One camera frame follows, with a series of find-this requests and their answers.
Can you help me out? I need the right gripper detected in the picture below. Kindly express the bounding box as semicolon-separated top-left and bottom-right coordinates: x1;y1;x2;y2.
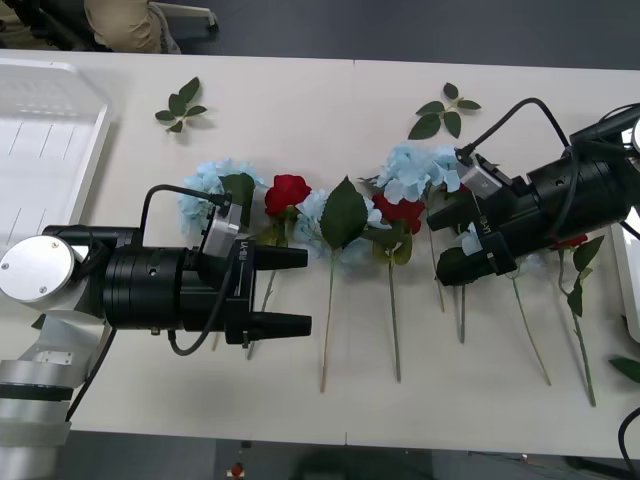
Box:
427;182;551;287

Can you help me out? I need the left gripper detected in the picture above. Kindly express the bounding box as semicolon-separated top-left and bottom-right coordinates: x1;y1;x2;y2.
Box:
182;239;313;346

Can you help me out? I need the red rose with olive leaves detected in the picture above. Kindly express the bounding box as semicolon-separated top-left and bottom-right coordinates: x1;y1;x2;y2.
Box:
367;192;426;384

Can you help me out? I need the pale blue flower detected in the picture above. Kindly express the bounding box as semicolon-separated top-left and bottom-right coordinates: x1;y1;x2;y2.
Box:
292;175;384;394
374;141;464;314
177;157;271;352
452;222;552;387

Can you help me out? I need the shallow white box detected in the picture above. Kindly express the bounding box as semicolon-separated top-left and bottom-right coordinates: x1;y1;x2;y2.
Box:
0;57;119;251
612;222;640;344

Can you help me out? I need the loose green leaf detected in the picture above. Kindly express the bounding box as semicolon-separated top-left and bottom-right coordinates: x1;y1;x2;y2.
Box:
608;355;640;385

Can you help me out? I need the person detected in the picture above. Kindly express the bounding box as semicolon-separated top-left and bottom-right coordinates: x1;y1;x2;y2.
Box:
82;0;181;55

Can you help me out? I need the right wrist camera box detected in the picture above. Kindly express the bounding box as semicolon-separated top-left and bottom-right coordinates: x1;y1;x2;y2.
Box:
454;152;504;201

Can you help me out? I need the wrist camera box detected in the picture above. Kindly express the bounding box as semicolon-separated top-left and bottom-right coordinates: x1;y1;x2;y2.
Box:
202;202;244;256
454;152;504;201

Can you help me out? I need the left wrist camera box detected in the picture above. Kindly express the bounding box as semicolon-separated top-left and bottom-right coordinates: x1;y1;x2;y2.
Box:
202;202;244;256

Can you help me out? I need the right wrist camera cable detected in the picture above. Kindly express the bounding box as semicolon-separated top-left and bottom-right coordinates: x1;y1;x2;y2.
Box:
457;97;584;239

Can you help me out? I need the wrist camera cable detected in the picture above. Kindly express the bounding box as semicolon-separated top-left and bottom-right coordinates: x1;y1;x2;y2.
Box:
139;184;241;357
457;97;584;239

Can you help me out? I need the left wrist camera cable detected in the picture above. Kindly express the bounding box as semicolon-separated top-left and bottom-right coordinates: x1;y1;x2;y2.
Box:
139;184;241;357

